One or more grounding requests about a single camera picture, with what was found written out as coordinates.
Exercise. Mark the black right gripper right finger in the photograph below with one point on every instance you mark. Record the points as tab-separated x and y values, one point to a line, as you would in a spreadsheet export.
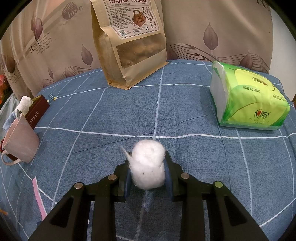
228	218

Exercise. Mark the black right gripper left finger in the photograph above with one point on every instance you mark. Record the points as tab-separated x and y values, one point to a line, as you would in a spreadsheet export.
87	205

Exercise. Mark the blue checked tablecloth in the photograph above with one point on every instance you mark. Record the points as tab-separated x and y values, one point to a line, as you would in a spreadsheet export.
86	130

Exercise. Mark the pink ceramic mug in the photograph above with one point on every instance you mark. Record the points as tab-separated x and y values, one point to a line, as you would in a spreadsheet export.
20	141

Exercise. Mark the light blue white sock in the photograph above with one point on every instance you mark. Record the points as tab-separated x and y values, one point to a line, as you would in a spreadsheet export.
8	123

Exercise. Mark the gold red tin box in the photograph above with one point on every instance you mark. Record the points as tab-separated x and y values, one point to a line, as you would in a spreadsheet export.
37	110

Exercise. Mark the green tissue pack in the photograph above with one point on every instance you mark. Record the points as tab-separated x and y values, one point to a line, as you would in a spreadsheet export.
245	99

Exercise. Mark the white fluffy plush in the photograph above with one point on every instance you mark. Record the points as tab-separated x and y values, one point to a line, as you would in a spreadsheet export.
24	105

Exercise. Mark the beige leaf print curtain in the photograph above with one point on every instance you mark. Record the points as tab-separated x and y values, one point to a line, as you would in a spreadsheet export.
52	40

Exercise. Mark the brown kraft snack bag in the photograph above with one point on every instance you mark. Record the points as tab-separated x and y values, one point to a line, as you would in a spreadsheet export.
130	40

